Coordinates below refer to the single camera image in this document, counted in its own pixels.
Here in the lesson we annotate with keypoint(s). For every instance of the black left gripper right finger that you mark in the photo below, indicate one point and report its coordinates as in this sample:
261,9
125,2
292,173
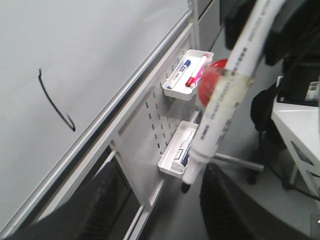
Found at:
234,210

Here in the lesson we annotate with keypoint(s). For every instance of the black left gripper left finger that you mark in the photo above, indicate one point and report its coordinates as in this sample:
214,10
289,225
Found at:
92,211

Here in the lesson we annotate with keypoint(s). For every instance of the white black-tip whiteboard marker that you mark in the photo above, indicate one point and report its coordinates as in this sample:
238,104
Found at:
231,86

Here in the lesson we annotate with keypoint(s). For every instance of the red round magnet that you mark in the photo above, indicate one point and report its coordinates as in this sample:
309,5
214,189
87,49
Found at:
208,82

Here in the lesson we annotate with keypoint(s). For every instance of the red whiteboard marker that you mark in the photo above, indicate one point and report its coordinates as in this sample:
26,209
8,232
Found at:
195,71

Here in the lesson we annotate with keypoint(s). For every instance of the white whiteboard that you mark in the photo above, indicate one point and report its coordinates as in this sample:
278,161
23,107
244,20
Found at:
63,66

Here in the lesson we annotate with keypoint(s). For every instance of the blue whiteboard marker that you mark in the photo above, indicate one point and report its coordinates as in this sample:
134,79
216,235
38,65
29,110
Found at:
178,75

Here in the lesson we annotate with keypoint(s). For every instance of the white blue spray bottle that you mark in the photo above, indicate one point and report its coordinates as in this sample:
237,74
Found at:
181,158

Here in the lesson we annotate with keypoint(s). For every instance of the black office chair base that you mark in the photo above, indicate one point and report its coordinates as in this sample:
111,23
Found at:
253,148

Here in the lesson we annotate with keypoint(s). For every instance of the lower white plastic tray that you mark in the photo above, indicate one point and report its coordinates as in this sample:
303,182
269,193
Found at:
182,132

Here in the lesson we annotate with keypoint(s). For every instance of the white plastic tray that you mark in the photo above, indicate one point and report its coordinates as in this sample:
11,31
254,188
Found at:
182,132
180,90

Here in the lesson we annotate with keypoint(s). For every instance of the white perforated pegboard panel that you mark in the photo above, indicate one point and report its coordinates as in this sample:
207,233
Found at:
145,135

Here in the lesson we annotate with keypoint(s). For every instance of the white side table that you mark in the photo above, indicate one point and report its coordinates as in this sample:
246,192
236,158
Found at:
299,127

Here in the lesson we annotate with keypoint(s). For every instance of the upper white plastic tray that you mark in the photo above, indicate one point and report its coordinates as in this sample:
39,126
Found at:
180,90

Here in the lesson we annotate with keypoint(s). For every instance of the pink pen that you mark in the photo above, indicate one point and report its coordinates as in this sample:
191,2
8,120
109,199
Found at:
198,76

